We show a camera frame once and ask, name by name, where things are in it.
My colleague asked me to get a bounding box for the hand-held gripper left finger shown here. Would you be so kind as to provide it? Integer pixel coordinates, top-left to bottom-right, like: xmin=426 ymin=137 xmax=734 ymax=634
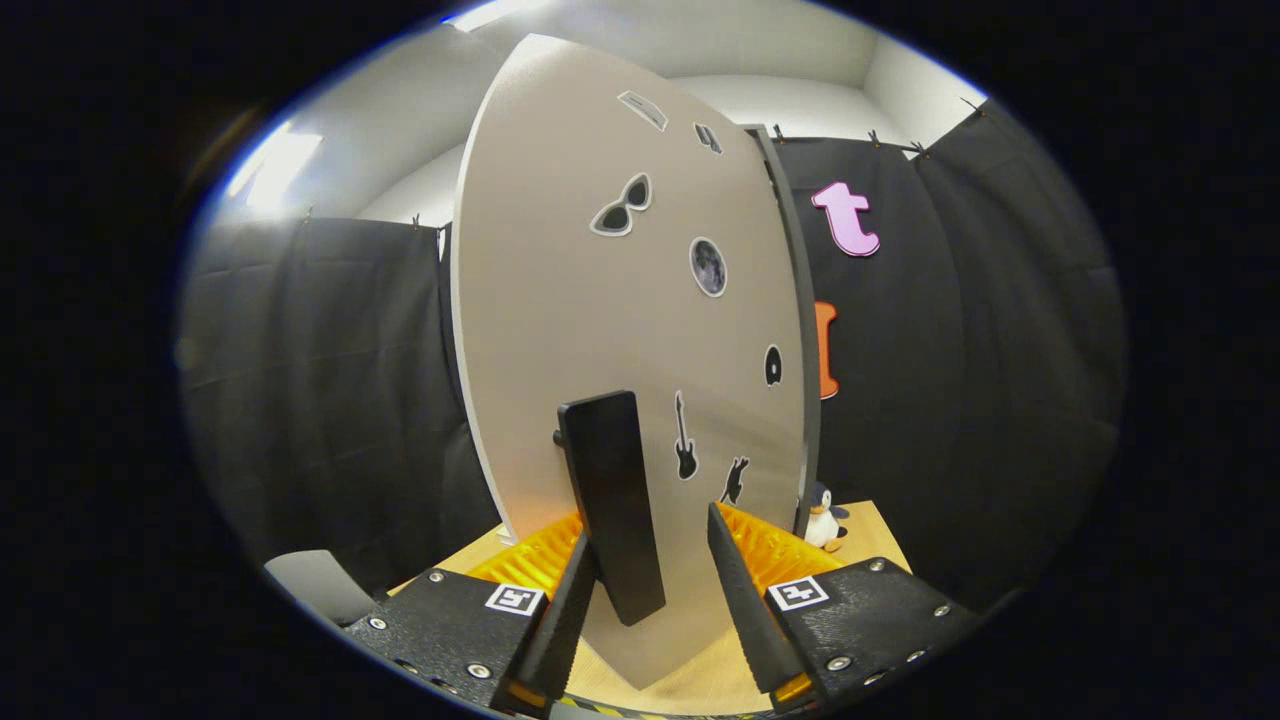
xmin=343 ymin=510 xmax=601 ymax=713

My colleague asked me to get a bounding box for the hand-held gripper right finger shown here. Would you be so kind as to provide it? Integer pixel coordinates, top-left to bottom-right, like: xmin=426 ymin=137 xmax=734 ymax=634
xmin=706 ymin=500 xmax=981 ymax=713

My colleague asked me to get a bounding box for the black door handle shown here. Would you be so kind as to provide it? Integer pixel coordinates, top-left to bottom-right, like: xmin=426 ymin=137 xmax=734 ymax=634
xmin=553 ymin=390 xmax=668 ymax=628

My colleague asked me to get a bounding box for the grey shoe cabinet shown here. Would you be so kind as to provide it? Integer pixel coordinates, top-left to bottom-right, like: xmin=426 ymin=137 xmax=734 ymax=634
xmin=745 ymin=122 xmax=823 ymax=541

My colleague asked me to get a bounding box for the white shoe cabinet door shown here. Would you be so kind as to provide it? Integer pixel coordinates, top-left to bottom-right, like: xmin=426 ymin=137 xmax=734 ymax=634
xmin=450 ymin=33 xmax=809 ymax=691

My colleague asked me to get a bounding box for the small penguin toy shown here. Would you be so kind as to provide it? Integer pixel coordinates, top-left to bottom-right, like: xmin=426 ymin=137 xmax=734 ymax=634
xmin=803 ymin=482 xmax=851 ymax=553

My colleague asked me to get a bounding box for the black backdrop cloth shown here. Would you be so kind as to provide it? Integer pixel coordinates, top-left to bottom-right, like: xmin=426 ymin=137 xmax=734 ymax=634
xmin=175 ymin=95 xmax=1131 ymax=616

